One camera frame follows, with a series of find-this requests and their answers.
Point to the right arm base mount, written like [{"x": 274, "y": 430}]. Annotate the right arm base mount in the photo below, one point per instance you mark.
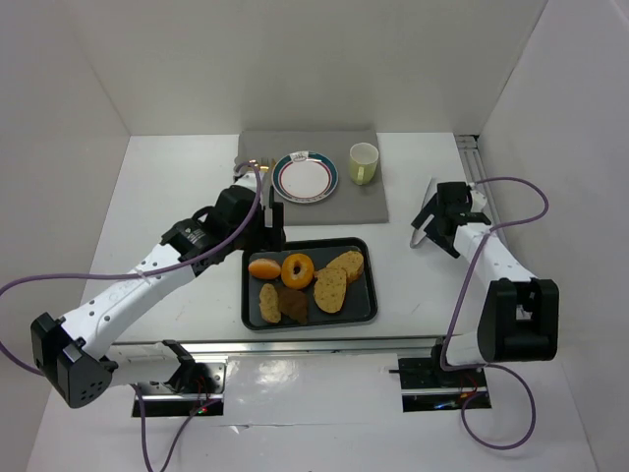
[{"x": 426, "y": 388}]

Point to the upper right bread slice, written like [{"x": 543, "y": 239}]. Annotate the upper right bread slice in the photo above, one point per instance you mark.
[{"x": 351, "y": 262}]

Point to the white plate with rim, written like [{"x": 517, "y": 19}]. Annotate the white plate with rim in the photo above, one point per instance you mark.
[{"x": 304, "y": 177}]

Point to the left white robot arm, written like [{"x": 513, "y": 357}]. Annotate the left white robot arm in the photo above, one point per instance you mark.
[{"x": 78, "y": 352}]

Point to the orange glazed doughnut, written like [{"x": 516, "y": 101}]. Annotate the orange glazed doughnut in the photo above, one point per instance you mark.
[{"x": 297, "y": 271}]

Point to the gold fork green handle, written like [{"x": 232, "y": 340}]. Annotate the gold fork green handle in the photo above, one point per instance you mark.
[{"x": 264, "y": 164}]

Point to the round orange bun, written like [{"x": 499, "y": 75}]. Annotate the round orange bun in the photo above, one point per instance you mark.
[{"x": 265, "y": 269}]

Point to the pale green mug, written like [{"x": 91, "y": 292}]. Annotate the pale green mug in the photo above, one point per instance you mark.
[{"x": 364, "y": 159}]

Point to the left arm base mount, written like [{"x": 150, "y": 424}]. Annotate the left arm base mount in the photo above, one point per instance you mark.
[{"x": 202, "y": 395}]

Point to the grey placemat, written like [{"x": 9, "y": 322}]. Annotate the grey placemat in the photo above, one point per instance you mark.
[{"x": 349, "y": 204}]

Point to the aluminium rail frame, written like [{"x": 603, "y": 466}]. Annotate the aluminium rail frame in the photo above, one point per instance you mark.
[{"x": 474, "y": 169}]

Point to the black baking tray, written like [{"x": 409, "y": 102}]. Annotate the black baking tray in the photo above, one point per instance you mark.
[{"x": 360, "y": 302}]

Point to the small bread slice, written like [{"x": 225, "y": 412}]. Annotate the small bread slice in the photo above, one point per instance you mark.
[{"x": 269, "y": 304}]

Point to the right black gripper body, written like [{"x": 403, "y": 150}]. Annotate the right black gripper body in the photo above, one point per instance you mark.
[{"x": 437, "y": 228}]

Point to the brown croissant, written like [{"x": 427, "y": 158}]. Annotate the brown croissant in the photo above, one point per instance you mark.
[{"x": 293, "y": 304}]

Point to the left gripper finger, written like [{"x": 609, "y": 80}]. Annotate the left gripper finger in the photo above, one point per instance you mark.
[
  {"x": 278, "y": 221},
  {"x": 268, "y": 206}
]

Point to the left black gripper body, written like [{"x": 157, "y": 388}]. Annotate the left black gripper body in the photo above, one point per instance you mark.
[{"x": 270, "y": 234}]

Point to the large seeded bread slice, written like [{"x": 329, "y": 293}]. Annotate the large seeded bread slice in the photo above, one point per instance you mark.
[{"x": 330, "y": 289}]

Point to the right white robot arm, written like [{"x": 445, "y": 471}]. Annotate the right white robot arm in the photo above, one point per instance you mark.
[{"x": 520, "y": 317}]

